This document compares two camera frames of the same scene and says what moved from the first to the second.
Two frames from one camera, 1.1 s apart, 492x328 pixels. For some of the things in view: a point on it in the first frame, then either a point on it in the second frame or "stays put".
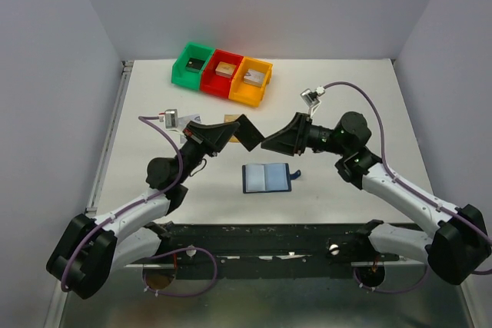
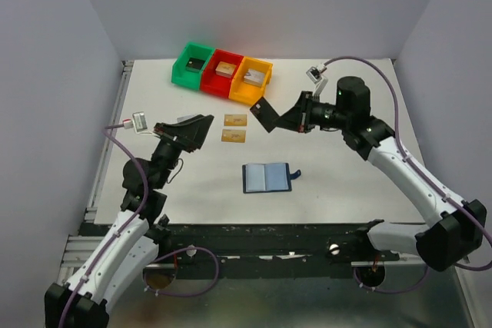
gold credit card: x=231 y=117 stays put
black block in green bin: x=194 y=64 stays put
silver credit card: x=188 y=118 stays put
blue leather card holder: x=267 y=177 stays put
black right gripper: x=290 y=139 → x=294 y=119
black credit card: x=247 y=134 → x=264 y=114
